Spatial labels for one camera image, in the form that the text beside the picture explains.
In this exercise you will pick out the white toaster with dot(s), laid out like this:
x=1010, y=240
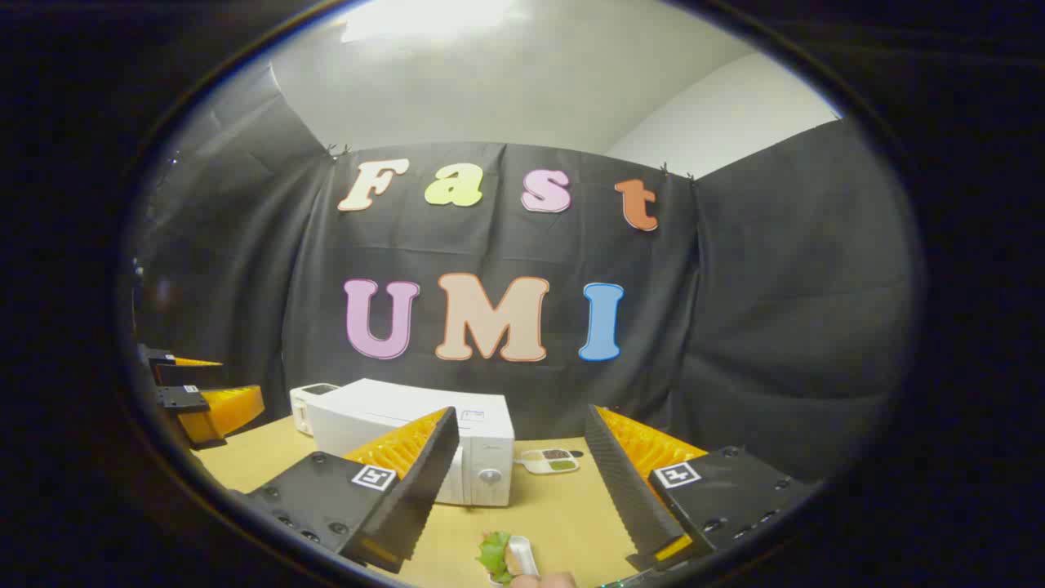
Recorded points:
x=304, y=404

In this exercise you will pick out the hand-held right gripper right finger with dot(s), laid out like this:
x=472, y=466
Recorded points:
x=624, y=490

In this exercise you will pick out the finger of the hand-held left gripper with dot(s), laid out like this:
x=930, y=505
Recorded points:
x=184, y=398
x=184, y=374

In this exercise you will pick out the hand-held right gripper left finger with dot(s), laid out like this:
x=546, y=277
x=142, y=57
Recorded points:
x=408, y=498

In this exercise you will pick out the white plastic tray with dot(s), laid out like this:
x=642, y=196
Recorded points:
x=525, y=555

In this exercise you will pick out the white divided condiment dish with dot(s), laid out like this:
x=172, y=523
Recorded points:
x=549, y=463

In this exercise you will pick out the white microwave oven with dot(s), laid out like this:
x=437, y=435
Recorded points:
x=490, y=433

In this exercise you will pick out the black backdrop cloth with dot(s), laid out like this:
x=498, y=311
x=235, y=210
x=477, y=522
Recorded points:
x=775, y=327

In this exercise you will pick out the sandwich with green lettuce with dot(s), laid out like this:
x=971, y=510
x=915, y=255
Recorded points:
x=494, y=555

